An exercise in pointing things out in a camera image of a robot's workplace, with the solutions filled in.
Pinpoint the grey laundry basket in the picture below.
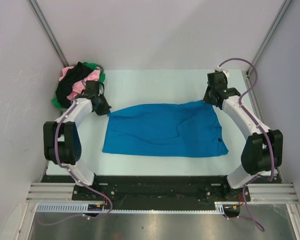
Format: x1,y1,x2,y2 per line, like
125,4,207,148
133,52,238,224
59,63,106,112

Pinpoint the blue t shirt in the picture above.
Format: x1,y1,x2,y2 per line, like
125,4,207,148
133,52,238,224
102,100,229,158

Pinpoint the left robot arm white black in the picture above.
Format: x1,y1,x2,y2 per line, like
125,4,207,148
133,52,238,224
43,80,111,200

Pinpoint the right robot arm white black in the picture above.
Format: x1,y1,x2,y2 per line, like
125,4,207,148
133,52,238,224
203,71,283,201

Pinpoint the pink t shirt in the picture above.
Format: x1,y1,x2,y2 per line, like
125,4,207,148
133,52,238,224
59,66,101,101

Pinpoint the black t shirt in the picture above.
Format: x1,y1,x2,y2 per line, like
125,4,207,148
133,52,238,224
55,62,93,109

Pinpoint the green t shirt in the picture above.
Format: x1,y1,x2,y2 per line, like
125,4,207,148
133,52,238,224
51,61,107,110

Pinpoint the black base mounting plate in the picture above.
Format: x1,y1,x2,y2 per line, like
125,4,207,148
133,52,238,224
41,174,281,211

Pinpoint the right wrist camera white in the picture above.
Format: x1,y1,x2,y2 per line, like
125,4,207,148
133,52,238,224
214,65,230,78

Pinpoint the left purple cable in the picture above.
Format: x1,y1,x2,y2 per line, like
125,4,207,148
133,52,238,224
36,79,113,226

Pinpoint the white slotted cable duct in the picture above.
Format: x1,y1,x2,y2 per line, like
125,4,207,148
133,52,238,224
36,202,225,215

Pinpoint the aluminium frame rail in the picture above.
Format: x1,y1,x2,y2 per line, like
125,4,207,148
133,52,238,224
26,183,299,204

